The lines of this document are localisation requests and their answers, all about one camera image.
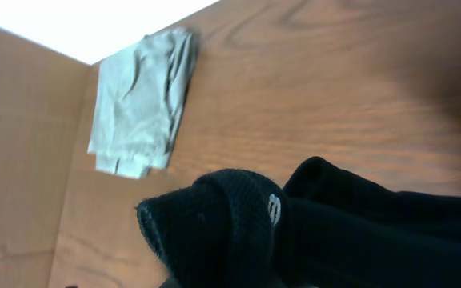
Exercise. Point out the folded khaki trousers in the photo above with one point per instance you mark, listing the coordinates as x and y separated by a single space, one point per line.
140 101

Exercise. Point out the black polo shirt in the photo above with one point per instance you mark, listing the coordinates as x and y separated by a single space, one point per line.
326 227

